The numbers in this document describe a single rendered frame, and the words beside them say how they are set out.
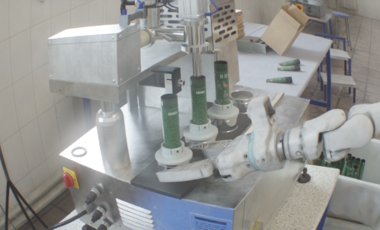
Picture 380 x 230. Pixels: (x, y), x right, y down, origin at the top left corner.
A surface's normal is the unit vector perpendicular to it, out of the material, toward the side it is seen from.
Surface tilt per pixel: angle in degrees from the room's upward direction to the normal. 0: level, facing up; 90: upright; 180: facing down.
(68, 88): 90
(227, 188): 0
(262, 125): 79
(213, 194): 0
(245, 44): 90
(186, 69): 90
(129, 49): 90
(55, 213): 0
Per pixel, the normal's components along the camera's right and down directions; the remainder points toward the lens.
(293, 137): -0.60, -0.34
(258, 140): -0.58, -0.13
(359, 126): -0.36, 0.20
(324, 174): -0.05, -0.91
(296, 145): -0.55, 0.16
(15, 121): 0.88, 0.16
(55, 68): -0.48, 0.39
